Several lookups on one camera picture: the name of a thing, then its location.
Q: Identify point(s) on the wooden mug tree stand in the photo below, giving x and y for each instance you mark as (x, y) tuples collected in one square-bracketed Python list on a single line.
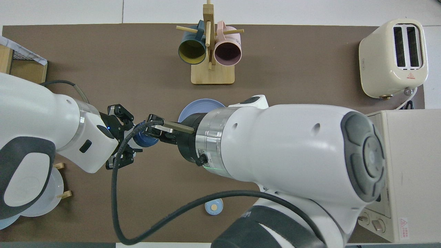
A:
[(213, 75)]

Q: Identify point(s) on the translucent squeeze bottle blue cap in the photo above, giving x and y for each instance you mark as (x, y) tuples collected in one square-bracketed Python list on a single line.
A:
[(143, 137)]

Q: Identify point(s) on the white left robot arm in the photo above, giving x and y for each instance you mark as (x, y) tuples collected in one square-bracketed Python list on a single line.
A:
[(41, 120)]

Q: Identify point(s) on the wooden shelf unit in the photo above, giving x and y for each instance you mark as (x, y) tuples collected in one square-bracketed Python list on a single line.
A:
[(32, 70)]

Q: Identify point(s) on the dark teal mug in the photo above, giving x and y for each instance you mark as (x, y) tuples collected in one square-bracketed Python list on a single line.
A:
[(192, 51)]

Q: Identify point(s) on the blue dinner plate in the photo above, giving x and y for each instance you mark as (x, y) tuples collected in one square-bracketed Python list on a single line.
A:
[(198, 106)]

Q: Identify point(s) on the grey plate in rack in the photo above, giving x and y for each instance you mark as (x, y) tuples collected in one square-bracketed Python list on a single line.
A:
[(55, 186)]

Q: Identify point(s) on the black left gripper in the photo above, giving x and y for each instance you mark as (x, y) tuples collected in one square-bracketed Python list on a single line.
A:
[(119, 132)]

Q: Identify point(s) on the brown table mat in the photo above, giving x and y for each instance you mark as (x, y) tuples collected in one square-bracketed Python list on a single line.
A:
[(275, 69)]

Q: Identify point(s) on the cream two-slot toaster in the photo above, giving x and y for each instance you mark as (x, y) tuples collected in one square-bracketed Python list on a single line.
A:
[(377, 58)]

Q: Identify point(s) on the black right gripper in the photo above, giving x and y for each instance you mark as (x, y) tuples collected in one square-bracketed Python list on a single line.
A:
[(187, 141)]

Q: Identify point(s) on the light blue plate in rack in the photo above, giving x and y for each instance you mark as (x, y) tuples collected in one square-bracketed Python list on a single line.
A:
[(8, 223)]

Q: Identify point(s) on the pink ribbed mug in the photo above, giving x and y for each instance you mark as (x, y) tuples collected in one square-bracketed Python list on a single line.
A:
[(227, 53)]

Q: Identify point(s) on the white toaster oven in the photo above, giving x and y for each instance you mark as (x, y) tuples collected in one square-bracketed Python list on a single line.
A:
[(413, 172)]

